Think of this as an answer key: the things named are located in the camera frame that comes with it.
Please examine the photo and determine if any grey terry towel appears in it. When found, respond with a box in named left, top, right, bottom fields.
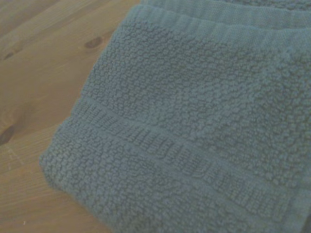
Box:
left=38, top=0, right=311, bottom=233

